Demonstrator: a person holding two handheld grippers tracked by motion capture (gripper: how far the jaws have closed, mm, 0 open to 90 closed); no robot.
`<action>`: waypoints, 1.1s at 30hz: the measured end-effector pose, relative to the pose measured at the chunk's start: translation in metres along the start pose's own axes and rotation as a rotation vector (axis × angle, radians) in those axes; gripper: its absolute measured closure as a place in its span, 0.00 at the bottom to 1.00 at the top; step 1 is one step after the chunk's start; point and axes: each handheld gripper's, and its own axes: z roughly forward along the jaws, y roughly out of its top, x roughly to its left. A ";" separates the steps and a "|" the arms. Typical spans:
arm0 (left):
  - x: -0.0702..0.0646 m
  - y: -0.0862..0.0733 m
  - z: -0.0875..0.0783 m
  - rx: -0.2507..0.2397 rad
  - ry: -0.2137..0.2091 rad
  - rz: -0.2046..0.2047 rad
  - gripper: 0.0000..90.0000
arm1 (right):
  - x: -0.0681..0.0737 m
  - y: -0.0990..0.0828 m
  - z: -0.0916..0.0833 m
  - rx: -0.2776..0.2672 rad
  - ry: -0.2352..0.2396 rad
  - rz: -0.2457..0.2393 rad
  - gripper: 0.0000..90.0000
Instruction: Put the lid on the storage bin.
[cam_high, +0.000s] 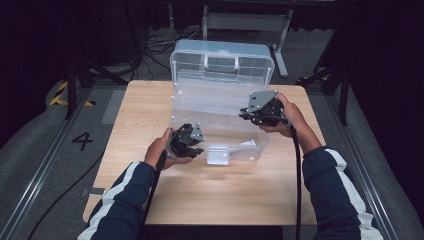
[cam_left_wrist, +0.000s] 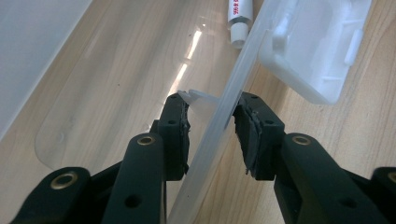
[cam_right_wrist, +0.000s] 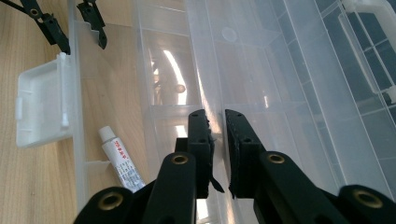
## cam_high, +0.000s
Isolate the right hand-held gripper cable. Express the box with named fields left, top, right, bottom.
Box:
left=281, top=118, right=303, bottom=240

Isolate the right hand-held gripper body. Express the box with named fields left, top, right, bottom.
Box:
left=245, top=89, right=291, bottom=128

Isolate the person's right hand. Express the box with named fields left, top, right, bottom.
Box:
left=259, top=92, right=306, bottom=139

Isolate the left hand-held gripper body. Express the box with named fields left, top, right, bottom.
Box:
left=165, top=122, right=206, bottom=159

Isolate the black metal stand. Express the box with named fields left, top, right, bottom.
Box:
left=64, top=56, right=129, bottom=120
left=296, top=59, right=352, bottom=127

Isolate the bundle of floor cables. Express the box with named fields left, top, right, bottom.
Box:
left=144, top=26, right=204, bottom=73

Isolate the white ointment tube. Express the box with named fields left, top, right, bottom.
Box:
left=229, top=139, right=258, bottom=155

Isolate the person's left hand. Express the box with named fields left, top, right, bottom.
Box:
left=143, top=128, right=194, bottom=171

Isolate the grey floor tape patch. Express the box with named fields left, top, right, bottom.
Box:
left=101, top=89, right=126, bottom=125

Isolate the clear plastic storage box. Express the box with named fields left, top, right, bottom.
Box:
left=169, top=39, right=276, bottom=167

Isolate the grey metal stand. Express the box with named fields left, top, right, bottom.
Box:
left=201, top=4, right=294, bottom=79

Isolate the small grey tape piece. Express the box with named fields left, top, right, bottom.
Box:
left=79, top=187, right=106, bottom=198

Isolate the left hand-held gripper cable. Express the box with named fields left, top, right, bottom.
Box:
left=142, top=149, right=168, bottom=231

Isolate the yellow and black floor tape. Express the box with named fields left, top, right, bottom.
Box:
left=49, top=80, right=97, bottom=108

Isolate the hand-held gripper cable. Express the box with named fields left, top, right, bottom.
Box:
left=142, top=149, right=168, bottom=231
left=281, top=118, right=303, bottom=240

